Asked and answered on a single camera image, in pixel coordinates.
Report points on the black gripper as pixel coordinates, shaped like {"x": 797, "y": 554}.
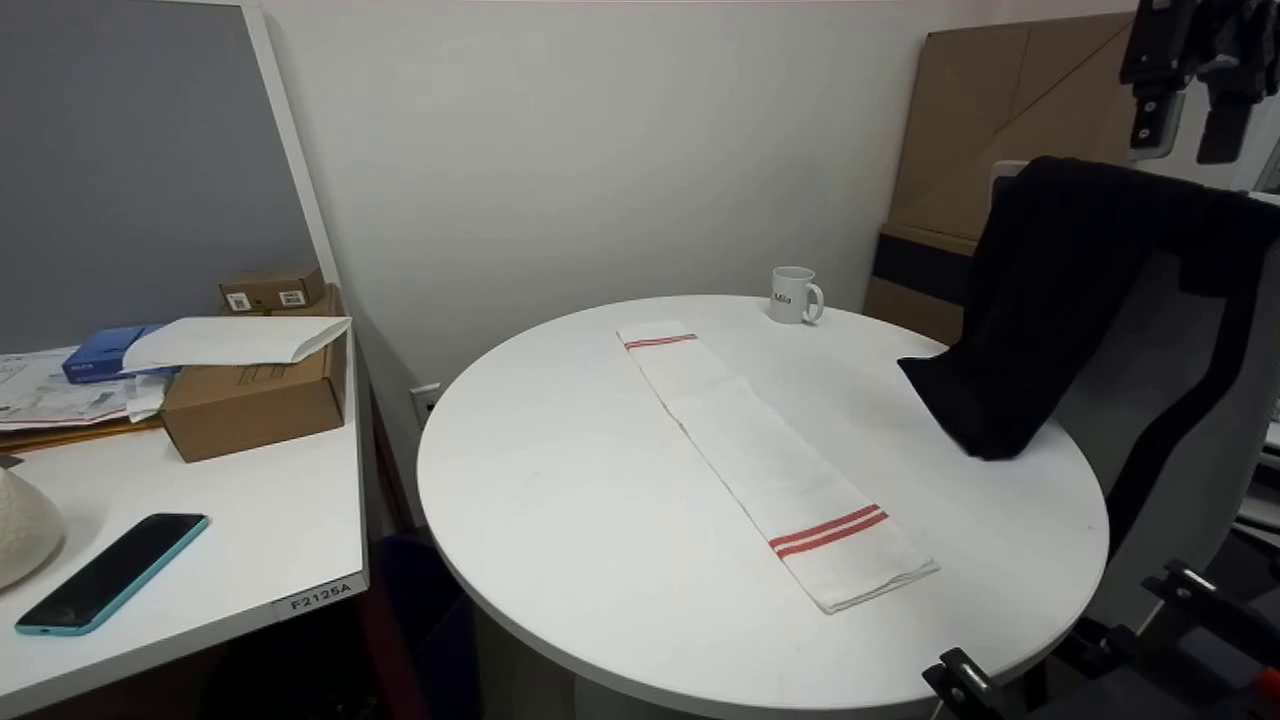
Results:
{"x": 1189, "y": 39}

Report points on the white towel with red stripes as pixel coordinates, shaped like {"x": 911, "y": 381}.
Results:
{"x": 832, "y": 539}

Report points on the flat cardboard sheet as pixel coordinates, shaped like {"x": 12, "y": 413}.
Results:
{"x": 989, "y": 98}

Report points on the black jacket on chair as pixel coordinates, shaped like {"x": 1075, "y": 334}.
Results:
{"x": 1048, "y": 272}

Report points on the grey office chair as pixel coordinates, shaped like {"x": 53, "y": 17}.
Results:
{"x": 1148, "y": 384}

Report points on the white ceramic mug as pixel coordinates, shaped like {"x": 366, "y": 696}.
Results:
{"x": 792, "y": 292}

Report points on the round white table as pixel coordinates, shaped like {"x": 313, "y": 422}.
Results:
{"x": 585, "y": 525}

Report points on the small cardboard box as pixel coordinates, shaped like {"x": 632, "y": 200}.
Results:
{"x": 280, "y": 292}

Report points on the white office desk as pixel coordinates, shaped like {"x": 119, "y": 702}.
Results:
{"x": 285, "y": 539}

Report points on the brown cardboard box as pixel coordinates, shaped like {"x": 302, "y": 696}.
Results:
{"x": 233, "y": 409}

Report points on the grey partition panel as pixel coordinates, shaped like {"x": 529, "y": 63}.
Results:
{"x": 143, "y": 167}

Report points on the white envelope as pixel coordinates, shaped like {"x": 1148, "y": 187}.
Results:
{"x": 233, "y": 340}

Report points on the blue booklet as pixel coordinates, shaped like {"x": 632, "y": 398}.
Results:
{"x": 102, "y": 354}

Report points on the stack of papers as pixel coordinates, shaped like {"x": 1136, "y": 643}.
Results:
{"x": 39, "y": 395}

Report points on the blue smartphone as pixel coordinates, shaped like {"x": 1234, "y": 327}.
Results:
{"x": 97, "y": 589}

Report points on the beige round object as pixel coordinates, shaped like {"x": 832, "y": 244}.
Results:
{"x": 31, "y": 529}

